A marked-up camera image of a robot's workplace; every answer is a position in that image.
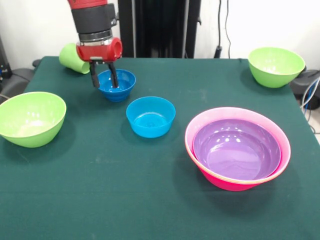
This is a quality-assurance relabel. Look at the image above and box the dark blue plastic bowl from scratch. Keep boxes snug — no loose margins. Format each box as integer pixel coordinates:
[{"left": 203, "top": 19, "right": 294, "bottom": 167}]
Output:
[{"left": 96, "top": 68, "right": 137, "bottom": 103}]

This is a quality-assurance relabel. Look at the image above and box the pink plastic bowl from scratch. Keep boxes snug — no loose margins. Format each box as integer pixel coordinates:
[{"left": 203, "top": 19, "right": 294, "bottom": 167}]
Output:
[
  {"left": 201, "top": 164, "right": 261, "bottom": 192},
  {"left": 184, "top": 106, "right": 292, "bottom": 185}
]

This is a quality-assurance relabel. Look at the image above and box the black pedestal leg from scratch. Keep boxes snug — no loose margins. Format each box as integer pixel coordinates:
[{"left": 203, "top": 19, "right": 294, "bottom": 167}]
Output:
[
  {"left": 0, "top": 58, "right": 42, "bottom": 101},
  {"left": 289, "top": 69, "right": 320, "bottom": 111}
]

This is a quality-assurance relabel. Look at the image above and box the green plastic bowl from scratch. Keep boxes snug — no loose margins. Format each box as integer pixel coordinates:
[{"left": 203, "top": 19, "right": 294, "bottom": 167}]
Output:
[
  {"left": 0, "top": 91, "right": 67, "bottom": 149},
  {"left": 247, "top": 46, "right": 306, "bottom": 89}
]

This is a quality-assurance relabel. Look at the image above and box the green plastic cup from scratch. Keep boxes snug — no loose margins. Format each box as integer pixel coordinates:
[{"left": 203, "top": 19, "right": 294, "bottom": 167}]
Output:
[{"left": 58, "top": 42, "right": 91, "bottom": 75}]

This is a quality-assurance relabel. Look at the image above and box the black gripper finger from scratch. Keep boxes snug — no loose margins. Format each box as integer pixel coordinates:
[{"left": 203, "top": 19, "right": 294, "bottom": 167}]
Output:
[
  {"left": 105, "top": 60, "right": 120, "bottom": 89},
  {"left": 89, "top": 60, "right": 100, "bottom": 89}
]

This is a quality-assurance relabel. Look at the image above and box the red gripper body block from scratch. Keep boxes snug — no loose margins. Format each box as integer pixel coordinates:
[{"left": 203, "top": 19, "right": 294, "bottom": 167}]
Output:
[{"left": 76, "top": 37, "right": 123, "bottom": 63}]

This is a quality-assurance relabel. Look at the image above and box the dark green table cloth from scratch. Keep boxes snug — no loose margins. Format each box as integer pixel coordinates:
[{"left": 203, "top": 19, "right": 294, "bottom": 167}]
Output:
[{"left": 0, "top": 56, "right": 320, "bottom": 240}]

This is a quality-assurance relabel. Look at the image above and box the white and blue cable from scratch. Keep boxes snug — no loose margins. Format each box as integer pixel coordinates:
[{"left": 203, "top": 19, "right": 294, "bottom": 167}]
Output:
[{"left": 301, "top": 76, "right": 320, "bottom": 135}]

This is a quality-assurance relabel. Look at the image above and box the purple plastic bowl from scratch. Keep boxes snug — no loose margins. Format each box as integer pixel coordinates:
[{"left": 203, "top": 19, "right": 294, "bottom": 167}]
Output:
[{"left": 192, "top": 118, "right": 282, "bottom": 181}]

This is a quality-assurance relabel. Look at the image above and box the black wall cable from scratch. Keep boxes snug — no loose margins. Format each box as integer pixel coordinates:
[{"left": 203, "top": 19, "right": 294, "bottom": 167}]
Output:
[{"left": 213, "top": 0, "right": 231, "bottom": 60}]

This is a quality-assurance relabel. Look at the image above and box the black device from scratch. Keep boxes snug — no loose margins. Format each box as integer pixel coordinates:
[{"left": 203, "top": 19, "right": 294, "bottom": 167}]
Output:
[{"left": 0, "top": 34, "right": 12, "bottom": 83}]

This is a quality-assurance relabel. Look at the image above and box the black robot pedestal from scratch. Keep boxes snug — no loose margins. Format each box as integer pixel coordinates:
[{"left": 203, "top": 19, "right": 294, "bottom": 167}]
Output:
[{"left": 114, "top": 0, "right": 202, "bottom": 59}]

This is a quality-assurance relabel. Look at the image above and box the light blue plastic bowl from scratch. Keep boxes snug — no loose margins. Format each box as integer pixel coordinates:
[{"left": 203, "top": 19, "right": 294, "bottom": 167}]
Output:
[{"left": 125, "top": 96, "right": 176, "bottom": 139}]

